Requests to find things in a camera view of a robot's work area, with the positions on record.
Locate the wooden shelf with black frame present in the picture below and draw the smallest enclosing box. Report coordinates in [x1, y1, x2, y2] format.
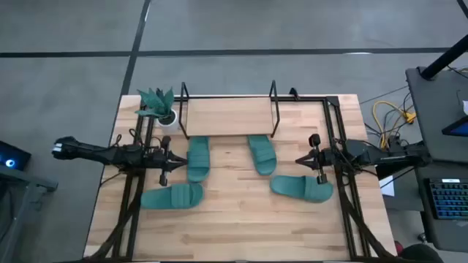
[178, 80, 282, 140]

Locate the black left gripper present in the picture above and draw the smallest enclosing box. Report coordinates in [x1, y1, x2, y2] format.
[146, 135, 188, 187]

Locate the person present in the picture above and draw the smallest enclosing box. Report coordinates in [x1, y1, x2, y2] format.
[393, 240, 445, 263]

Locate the backlit computer keyboard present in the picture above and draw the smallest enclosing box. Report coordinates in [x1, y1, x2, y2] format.
[427, 178, 468, 220]

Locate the green rubber slide sandal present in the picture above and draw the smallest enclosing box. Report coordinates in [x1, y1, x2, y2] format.
[186, 136, 212, 183]
[269, 175, 334, 204]
[247, 134, 278, 177]
[140, 183, 205, 210]

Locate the black computer with blue light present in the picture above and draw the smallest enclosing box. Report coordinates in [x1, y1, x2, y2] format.
[0, 140, 32, 172]

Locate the black tablet with blue screen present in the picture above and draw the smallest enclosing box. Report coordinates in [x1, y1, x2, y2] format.
[441, 115, 468, 138]

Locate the artificial plant in white pot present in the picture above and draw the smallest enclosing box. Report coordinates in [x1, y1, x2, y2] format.
[134, 86, 180, 134]

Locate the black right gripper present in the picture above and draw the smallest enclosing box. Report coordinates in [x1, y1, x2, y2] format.
[295, 134, 336, 185]

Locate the black support beam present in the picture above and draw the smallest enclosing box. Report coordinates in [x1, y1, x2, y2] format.
[375, 162, 418, 180]

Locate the black metal rig frame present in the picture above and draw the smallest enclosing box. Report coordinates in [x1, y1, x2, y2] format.
[82, 95, 400, 263]

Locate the grey metal stand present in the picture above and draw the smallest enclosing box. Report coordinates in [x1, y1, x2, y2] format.
[0, 164, 59, 263]

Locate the black pole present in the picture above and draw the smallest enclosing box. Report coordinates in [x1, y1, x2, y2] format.
[420, 34, 468, 80]

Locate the yellow cable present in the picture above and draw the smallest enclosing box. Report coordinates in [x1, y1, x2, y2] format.
[371, 100, 418, 149]

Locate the grey desk surface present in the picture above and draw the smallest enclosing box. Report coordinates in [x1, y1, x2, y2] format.
[412, 159, 468, 254]
[404, 66, 468, 164]

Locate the white paper sheet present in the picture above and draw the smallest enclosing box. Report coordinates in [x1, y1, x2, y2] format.
[380, 175, 396, 197]

